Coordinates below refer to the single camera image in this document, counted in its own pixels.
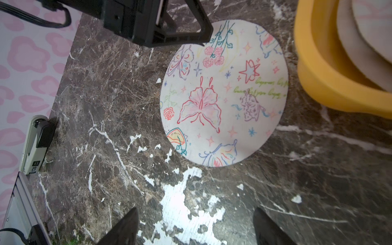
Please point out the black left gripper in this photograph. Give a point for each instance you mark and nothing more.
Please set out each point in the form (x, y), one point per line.
(151, 23)

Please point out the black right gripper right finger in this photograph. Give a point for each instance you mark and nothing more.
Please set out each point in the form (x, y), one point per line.
(267, 231)

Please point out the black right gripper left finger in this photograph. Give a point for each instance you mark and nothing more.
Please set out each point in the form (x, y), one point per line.
(124, 232)

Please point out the white butterfly doodle coaster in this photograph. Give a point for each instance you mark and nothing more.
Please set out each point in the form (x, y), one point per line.
(221, 102)

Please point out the blue car coaster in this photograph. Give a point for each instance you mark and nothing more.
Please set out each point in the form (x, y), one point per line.
(371, 64)

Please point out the pink rainbow unicorn coaster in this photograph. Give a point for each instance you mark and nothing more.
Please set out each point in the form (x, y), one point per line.
(374, 21)

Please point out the yellow plastic storage box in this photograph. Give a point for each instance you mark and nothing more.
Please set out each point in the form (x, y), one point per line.
(325, 71)

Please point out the white stapler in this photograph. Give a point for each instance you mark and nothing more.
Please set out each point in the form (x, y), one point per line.
(38, 139)

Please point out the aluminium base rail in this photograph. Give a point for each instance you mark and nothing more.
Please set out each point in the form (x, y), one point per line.
(23, 225)

